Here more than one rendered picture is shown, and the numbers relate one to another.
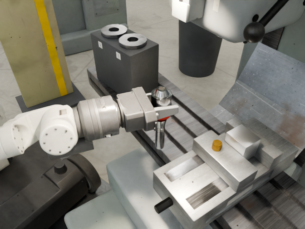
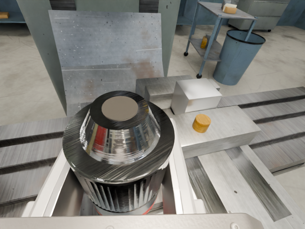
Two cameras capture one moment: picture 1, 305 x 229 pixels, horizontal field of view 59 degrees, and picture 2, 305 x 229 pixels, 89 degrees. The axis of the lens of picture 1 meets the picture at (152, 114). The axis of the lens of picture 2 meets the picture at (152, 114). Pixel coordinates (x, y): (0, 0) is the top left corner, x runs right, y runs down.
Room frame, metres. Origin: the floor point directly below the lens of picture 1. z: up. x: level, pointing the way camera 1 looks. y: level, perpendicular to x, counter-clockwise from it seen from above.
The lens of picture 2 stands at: (0.46, 0.02, 1.22)
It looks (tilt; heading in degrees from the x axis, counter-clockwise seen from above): 45 degrees down; 283
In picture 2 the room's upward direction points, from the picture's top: 7 degrees clockwise
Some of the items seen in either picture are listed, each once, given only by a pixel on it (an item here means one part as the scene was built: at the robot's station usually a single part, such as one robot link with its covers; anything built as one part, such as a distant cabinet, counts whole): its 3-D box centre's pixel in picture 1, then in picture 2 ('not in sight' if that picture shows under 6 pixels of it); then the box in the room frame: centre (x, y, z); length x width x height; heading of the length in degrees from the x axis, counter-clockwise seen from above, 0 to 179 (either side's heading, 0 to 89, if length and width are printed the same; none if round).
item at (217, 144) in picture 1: (216, 145); (201, 123); (0.42, -0.15, 1.06); 0.02 x 0.02 x 0.02
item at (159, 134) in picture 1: (159, 131); not in sight; (0.48, -0.02, 1.05); 0.03 x 0.03 x 0.11
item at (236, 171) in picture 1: (222, 158); (206, 131); (0.41, -0.17, 1.03); 0.15 x 0.06 x 0.04; 34
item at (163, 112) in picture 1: (165, 112); (177, 166); (0.45, -0.03, 1.13); 0.06 x 0.02 x 0.03; 110
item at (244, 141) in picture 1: (240, 144); (193, 101); (0.44, -0.21, 1.04); 0.06 x 0.05 x 0.06; 34
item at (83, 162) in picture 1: (82, 172); not in sight; (0.76, 0.32, 0.50); 0.20 x 0.05 x 0.20; 51
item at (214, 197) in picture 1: (228, 163); (193, 132); (0.42, -0.19, 0.99); 0.35 x 0.15 x 0.11; 124
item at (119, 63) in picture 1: (125, 61); not in sight; (0.84, 0.10, 1.04); 0.22 x 0.12 x 0.20; 43
